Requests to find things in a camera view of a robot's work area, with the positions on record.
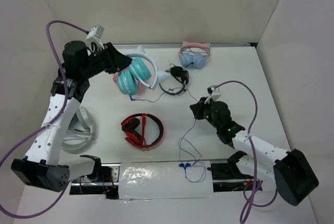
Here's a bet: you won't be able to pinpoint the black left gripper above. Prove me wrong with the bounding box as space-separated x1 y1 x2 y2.
81 42 135 79

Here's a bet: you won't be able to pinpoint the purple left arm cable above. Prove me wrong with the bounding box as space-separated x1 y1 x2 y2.
0 20 89 219

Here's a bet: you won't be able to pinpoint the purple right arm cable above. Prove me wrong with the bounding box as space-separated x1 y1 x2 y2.
215 80 278 223

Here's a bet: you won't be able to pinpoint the blue headphone cable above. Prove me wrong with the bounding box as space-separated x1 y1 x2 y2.
128 88 207 183

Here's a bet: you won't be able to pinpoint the light blue cat-ear headphones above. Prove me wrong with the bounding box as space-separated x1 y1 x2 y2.
178 41 210 69

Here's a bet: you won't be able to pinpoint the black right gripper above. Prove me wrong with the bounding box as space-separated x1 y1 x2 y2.
190 96 221 130

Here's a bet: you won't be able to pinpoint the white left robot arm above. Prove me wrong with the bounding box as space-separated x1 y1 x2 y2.
11 41 132 192

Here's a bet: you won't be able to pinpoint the black wired headphones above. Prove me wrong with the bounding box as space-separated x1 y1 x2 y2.
159 63 189 96

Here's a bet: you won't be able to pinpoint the white headphones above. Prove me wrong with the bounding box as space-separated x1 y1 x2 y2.
62 106 95 153

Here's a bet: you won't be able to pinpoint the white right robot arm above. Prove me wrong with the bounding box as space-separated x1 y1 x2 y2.
190 97 319 206

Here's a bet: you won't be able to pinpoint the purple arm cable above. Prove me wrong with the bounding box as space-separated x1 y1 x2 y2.
0 20 89 219
215 80 278 223

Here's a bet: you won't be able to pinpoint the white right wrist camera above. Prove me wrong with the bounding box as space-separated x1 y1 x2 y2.
205 85 221 104

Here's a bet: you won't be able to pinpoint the pink gaming headphones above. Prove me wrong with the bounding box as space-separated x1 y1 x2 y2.
113 73 146 96

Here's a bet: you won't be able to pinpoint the red and black headphones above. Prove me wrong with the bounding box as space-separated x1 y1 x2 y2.
121 113 164 149

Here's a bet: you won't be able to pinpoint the white taped cover sheet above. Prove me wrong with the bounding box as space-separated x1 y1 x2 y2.
118 161 214 200

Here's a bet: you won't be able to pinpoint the teal cat-ear headphones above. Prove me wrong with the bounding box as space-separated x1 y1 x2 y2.
117 45 171 96

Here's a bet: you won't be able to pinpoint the metal base rail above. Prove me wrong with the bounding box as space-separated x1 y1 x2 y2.
70 160 253 200

